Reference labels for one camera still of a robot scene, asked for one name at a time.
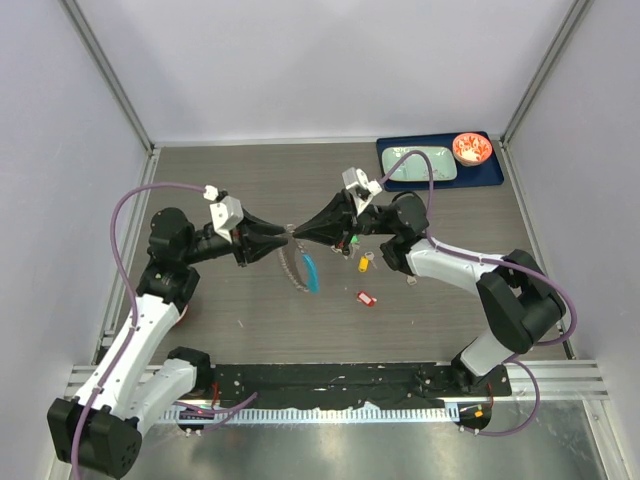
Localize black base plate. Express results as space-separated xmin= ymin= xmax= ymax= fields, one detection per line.
xmin=162 ymin=362 xmax=512 ymax=430

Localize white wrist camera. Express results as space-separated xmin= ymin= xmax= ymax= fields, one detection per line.
xmin=203 ymin=185 xmax=244 ymax=244
xmin=342 ymin=167 xmax=382 ymax=216

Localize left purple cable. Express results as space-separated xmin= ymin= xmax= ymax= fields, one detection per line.
xmin=69 ymin=182 xmax=259 ymax=480

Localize yellow tagged key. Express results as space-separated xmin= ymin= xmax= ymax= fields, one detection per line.
xmin=358 ymin=252 xmax=377 ymax=273

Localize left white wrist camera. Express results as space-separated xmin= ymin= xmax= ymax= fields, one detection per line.
xmin=203 ymin=185 xmax=244 ymax=244

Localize white slotted cable duct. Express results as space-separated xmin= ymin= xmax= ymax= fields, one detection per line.
xmin=164 ymin=403 xmax=460 ymax=425

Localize red patterned bowl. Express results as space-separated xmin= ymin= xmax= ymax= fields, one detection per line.
xmin=452 ymin=132 xmax=493 ymax=167

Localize light green rectangular plate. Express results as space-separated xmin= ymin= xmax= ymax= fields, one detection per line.
xmin=381 ymin=146 xmax=457 ymax=183

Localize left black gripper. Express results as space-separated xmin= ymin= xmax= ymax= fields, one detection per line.
xmin=182 ymin=207 xmax=288 ymax=267

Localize red tagged keys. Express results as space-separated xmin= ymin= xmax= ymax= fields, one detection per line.
xmin=356 ymin=291 xmax=377 ymax=307

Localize dark blue tray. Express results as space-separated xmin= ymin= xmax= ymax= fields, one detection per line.
xmin=376 ymin=132 xmax=504 ymax=192

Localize metal keyring holder blue handle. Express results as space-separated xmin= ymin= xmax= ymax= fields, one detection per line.
xmin=278 ymin=224 xmax=320 ymax=294

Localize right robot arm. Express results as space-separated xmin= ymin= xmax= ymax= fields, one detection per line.
xmin=293 ymin=191 xmax=575 ymax=395

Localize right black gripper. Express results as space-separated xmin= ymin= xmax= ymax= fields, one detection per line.
xmin=293 ymin=189 xmax=394 ymax=250

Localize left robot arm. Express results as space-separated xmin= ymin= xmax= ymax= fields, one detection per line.
xmin=47 ymin=197 xmax=287 ymax=479

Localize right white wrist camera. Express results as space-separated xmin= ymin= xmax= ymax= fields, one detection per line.
xmin=342 ymin=167 xmax=382 ymax=216

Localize black tagged key bunch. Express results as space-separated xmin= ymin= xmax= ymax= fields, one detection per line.
xmin=331 ymin=244 xmax=351 ymax=258

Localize aluminium frame rail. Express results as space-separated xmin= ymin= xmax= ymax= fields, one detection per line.
xmin=63 ymin=145 xmax=161 ymax=400

